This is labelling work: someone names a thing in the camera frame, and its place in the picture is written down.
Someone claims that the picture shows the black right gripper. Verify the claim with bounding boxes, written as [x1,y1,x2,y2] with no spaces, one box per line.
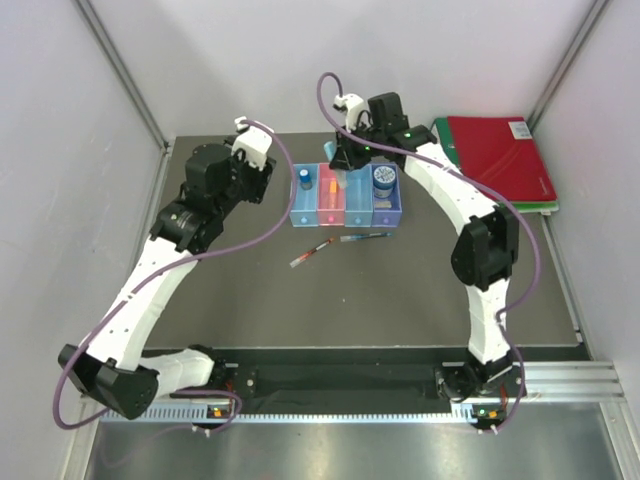
[332,121,386,173]

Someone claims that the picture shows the pink orange highlighter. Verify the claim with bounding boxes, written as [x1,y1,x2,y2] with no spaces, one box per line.
[327,179,338,210]

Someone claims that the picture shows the blue round jar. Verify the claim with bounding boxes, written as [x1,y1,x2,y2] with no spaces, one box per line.
[372,165,397,199]

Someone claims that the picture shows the pink plastic drawer bin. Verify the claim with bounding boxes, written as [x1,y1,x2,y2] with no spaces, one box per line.
[317,163,345,226]

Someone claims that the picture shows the blue end drawer bin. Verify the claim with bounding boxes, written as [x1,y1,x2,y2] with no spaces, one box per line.
[289,163,319,228]

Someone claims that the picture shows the light blue drawer bin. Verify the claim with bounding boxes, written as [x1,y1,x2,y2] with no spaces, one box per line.
[344,165,373,228]

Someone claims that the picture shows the blue clear pen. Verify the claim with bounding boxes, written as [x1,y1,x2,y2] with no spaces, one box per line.
[340,232,392,243]

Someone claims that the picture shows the green lever arch binder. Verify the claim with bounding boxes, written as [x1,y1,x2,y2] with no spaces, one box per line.
[432,117,560,217]

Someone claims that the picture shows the red folder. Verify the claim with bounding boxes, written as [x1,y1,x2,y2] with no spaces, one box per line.
[446,115,558,205]

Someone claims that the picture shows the blue white highlighter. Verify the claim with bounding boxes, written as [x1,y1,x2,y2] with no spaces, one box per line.
[323,141,348,190]

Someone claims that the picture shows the purple plastic drawer bin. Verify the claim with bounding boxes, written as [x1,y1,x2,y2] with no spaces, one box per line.
[372,164,403,228]

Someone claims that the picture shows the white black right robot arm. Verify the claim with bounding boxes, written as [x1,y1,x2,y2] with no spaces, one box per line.
[330,92,519,402]

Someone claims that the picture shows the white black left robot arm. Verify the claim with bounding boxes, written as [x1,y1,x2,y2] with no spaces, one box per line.
[58,139,275,420]

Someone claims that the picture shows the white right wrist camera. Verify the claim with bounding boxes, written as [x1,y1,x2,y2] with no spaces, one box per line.
[333,93,367,132]

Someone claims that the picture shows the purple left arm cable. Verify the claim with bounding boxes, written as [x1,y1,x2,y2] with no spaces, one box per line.
[52,118,296,434]

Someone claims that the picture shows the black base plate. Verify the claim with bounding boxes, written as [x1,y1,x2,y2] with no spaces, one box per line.
[169,347,526,404]

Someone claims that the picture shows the grey slotted cable duct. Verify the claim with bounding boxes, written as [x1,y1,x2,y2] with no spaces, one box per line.
[130,400,501,426]

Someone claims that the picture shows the aluminium frame rail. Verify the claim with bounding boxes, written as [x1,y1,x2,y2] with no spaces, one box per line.
[71,0,170,152]

